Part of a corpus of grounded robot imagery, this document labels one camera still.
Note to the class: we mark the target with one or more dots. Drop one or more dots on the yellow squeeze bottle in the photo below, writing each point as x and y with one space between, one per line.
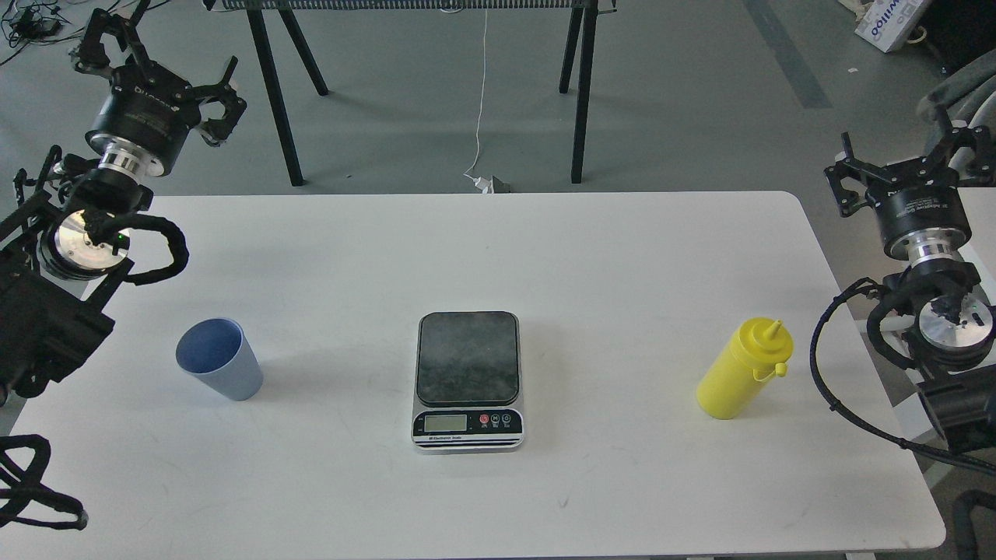
756 353

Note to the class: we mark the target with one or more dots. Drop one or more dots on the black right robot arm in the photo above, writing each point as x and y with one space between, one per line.
933 317

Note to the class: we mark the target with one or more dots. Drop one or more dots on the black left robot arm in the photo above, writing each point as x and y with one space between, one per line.
81 227

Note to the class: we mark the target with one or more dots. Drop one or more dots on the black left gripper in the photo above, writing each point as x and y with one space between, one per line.
142 117

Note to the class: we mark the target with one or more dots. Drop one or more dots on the white office chair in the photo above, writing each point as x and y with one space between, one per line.
967 95

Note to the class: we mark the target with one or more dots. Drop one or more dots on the white cardboard box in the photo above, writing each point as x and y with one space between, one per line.
887 25

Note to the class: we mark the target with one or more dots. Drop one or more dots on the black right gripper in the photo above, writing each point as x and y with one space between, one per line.
962 156

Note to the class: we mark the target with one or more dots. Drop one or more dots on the blue ribbed plastic cup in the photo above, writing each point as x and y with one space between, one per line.
217 353

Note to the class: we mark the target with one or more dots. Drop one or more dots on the digital kitchen scale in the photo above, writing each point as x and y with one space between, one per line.
468 392

